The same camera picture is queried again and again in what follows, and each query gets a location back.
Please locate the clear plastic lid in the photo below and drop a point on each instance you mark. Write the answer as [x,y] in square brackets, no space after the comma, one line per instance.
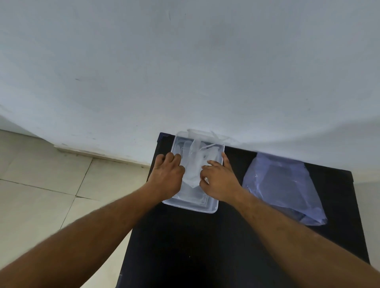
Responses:
[204,136]

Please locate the bluish translucent plastic bag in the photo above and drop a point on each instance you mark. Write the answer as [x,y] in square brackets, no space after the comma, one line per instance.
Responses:
[282,190]

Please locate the person's right hand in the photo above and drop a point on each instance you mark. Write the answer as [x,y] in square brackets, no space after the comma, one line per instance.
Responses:
[221,184]

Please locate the person's left forearm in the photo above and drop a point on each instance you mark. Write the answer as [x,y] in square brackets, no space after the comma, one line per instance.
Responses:
[80,237]

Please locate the clear plastic bag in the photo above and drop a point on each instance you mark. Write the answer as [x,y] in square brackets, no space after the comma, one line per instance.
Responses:
[193,166]

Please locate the clear plastic container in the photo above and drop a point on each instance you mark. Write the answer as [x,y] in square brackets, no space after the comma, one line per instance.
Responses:
[193,200]

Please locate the person's left fingers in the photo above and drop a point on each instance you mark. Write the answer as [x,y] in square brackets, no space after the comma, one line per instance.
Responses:
[170,160]

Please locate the person's right fingers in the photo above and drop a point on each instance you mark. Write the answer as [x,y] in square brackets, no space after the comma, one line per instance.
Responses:
[212,164]

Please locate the person's right forearm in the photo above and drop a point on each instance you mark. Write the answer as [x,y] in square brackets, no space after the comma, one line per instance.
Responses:
[297,240]

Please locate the person's left hand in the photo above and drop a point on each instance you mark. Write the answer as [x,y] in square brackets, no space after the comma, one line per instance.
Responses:
[164,178]

